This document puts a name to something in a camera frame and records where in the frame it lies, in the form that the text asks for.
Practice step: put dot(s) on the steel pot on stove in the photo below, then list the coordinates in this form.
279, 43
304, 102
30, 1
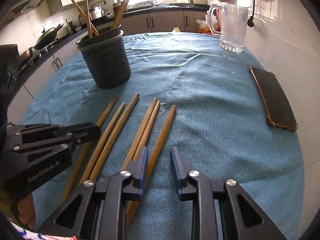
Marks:
26, 56

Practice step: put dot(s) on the wooden chopstick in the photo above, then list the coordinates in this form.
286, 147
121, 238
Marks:
84, 151
131, 153
148, 129
95, 32
109, 143
88, 21
100, 145
153, 159

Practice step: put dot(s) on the black wok with lid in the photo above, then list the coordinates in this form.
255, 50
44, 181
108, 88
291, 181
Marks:
47, 37

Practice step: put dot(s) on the black smartphone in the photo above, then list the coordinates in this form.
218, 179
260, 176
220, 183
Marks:
278, 112

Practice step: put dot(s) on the blue table cloth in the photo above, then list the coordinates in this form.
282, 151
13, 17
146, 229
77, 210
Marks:
219, 127

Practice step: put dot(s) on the person's left hand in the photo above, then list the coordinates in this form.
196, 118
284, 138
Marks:
26, 211

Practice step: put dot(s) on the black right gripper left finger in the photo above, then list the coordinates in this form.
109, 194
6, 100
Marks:
100, 208

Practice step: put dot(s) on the range hood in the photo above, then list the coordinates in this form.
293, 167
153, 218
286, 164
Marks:
19, 7

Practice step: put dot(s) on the clear glass beer mug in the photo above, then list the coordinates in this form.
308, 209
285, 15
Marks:
232, 20

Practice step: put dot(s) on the dark grey utensil holder cup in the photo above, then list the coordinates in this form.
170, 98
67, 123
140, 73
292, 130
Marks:
106, 58

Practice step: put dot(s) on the brown clay pot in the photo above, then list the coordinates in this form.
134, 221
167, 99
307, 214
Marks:
116, 7

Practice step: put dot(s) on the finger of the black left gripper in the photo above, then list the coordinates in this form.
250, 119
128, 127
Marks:
83, 132

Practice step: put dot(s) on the silver rice cooker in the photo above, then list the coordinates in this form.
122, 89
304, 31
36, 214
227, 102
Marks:
96, 13

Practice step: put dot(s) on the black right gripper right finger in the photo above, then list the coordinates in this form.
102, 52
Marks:
220, 207

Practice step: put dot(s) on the black electric kettle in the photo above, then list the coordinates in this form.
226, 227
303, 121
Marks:
71, 26

